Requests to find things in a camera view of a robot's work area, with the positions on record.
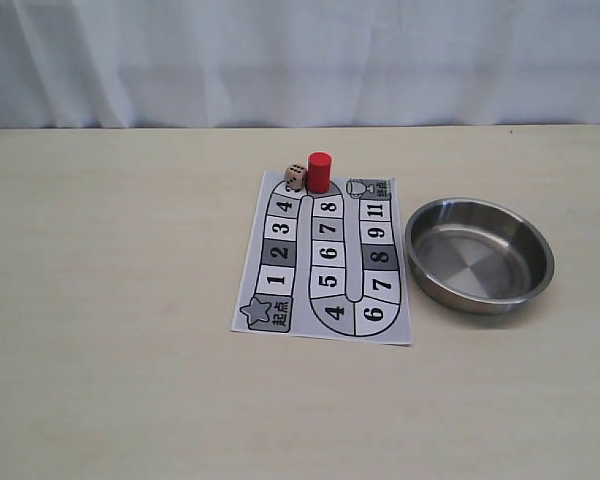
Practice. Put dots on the wooden die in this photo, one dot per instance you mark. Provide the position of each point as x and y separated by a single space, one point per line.
295 177

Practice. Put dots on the red cylinder game piece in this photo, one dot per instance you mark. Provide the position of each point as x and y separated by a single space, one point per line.
319 172

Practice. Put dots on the paper number game board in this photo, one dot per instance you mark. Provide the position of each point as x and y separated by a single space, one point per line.
328 266

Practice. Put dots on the stainless steel bowl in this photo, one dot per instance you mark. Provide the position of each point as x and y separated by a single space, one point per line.
477 257

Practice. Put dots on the white curtain backdrop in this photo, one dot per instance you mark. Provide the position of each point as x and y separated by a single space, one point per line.
209 64

